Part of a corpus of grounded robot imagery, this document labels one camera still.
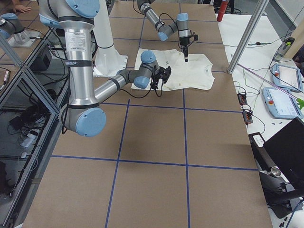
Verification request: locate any aluminium frame post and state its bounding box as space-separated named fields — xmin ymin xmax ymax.
xmin=228 ymin=0 xmax=269 ymax=74

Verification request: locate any near teach pendant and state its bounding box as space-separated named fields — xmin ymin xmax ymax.
xmin=262 ymin=87 xmax=304 ymax=119

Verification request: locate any person hand background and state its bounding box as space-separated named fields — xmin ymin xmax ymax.
xmin=13 ymin=3 xmax=31 ymax=13

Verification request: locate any far teach pendant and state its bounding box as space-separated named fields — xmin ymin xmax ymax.
xmin=271 ymin=64 xmax=304 ymax=92

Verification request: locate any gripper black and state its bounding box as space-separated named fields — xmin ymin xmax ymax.
xmin=179 ymin=36 xmax=191 ymax=62
xmin=150 ymin=66 xmax=171 ymax=90

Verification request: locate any orange-black electronics board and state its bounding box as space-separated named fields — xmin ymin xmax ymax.
xmin=237 ymin=93 xmax=247 ymax=105

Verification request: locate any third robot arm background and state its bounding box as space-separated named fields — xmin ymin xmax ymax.
xmin=0 ymin=13 xmax=36 ymax=48

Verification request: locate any cream long-sleeve cat shirt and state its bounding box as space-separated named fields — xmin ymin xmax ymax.
xmin=131 ymin=47 xmax=216 ymax=91

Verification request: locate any red bottle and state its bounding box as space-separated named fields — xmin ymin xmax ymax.
xmin=217 ymin=0 xmax=228 ymax=22

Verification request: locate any teach pendant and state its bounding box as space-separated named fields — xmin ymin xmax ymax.
xmin=271 ymin=64 xmax=304 ymax=92
xmin=262 ymin=87 xmax=304 ymax=119

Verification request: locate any black monitor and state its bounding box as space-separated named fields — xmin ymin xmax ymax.
xmin=249 ymin=117 xmax=304 ymax=219

